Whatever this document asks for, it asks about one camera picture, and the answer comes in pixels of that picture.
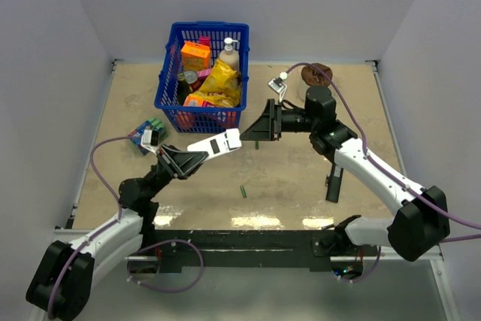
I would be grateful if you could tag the blue plastic basket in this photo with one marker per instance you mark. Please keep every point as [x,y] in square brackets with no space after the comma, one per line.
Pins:
[171,93]

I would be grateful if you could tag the orange juice carton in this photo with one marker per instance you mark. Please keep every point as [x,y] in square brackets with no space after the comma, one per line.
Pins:
[195,57]

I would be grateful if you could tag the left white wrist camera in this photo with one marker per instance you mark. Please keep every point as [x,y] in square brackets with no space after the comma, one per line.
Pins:
[150,140]

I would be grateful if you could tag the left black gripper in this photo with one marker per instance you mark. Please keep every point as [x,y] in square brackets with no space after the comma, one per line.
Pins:
[179,164]

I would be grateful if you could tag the white battery cover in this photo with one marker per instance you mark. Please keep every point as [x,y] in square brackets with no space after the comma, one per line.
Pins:
[232,139]

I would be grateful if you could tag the yellow chip bag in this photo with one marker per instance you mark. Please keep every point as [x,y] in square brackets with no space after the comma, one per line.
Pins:
[221,88]

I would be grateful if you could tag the black remote control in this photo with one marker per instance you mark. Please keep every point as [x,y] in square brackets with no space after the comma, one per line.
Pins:
[333,183]

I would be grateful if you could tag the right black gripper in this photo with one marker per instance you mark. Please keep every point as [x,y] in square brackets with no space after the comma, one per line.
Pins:
[268,126]

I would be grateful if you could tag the white remote control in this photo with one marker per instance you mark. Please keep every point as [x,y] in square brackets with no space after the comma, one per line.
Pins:
[215,146]

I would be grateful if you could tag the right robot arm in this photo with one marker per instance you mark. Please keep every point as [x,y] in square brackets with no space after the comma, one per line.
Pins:
[419,221]

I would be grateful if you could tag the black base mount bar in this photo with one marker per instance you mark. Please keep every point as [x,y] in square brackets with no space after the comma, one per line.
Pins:
[315,250]

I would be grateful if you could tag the tin can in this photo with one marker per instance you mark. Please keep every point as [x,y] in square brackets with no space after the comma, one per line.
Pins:
[190,80]

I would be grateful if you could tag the white cup brown lid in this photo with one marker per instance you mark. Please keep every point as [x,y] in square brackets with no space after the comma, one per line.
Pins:
[313,77]

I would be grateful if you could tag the white pump bottle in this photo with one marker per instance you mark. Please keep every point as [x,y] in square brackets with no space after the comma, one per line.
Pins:
[229,55]

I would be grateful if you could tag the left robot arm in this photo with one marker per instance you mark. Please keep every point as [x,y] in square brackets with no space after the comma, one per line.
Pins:
[68,271]

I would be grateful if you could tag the orange pink snack box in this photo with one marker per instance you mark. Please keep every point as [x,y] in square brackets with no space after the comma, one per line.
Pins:
[194,100]

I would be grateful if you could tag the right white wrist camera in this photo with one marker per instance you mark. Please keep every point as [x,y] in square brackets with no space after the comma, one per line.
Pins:
[278,85]

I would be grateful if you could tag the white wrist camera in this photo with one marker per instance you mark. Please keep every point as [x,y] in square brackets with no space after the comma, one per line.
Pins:
[150,140]
[278,85]

